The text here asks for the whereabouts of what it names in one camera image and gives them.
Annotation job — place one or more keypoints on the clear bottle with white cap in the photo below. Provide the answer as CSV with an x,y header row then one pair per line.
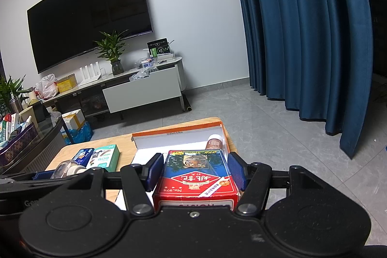
x,y
65,168

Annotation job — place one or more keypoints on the black rolled mat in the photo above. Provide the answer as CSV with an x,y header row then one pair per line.
x,y
189,104

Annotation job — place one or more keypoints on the white tv cabinet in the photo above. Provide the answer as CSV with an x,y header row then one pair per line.
x,y
142,90

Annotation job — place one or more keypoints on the blue plastic bag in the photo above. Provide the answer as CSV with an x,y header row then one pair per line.
x,y
80,134

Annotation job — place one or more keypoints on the row of medicine boxes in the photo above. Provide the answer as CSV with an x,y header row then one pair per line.
x,y
10,128

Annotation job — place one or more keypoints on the black and green box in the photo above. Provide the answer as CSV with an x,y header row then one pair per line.
x,y
158,47

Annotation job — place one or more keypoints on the yellow box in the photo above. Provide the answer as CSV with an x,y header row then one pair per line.
x,y
66,83

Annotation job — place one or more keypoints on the black wall television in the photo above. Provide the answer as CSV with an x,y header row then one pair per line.
x,y
90,13

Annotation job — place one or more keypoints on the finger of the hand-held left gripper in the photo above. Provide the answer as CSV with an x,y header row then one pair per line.
x,y
45,175

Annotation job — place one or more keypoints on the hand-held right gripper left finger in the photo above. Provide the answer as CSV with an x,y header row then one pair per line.
x,y
155,170

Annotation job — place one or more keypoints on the purple patterned tin tray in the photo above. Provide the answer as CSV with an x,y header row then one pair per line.
x,y
18,146

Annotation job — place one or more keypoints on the leafy green plant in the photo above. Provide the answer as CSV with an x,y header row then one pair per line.
x,y
12,87

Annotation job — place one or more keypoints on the green and white carton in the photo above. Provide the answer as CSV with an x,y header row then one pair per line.
x,y
104,156

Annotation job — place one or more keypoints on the clear plastic case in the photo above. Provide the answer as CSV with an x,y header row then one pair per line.
x,y
164,57

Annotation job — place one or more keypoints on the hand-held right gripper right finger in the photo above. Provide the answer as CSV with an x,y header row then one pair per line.
x,y
234,171

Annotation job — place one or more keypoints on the dark glass coffee table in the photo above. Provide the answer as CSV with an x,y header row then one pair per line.
x,y
45,140

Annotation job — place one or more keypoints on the white and yellow carton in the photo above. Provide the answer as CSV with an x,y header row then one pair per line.
x,y
74,119

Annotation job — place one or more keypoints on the metal flask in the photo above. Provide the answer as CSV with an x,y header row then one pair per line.
x,y
15,105

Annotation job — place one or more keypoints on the red tiger playing card box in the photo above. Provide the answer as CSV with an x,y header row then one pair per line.
x,y
193,182

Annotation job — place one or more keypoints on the white plastic bag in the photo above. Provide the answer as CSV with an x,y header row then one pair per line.
x,y
47,87

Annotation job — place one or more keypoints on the beige paper container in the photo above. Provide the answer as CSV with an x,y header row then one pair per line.
x,y
26,116

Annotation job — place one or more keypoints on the blue dental floss case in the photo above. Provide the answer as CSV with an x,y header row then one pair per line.
x,y
82,156

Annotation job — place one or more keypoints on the blue curtain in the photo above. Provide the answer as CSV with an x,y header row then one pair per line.
x,y
302,34

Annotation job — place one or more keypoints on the potted plant in dark pot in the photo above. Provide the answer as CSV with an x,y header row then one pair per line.
x,y
113,48

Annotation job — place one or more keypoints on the brown small bottle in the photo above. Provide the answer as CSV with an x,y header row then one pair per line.
x,y
215,142

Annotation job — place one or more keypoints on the clear crumpled plastic bag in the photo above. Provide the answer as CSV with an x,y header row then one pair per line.
x,y
139,75

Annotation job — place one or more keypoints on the white wifi router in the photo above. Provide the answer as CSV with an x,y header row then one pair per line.
x,y
90,78

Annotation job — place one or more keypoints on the orange rimmed cardboard box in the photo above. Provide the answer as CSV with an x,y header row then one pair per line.
x,y
181,140

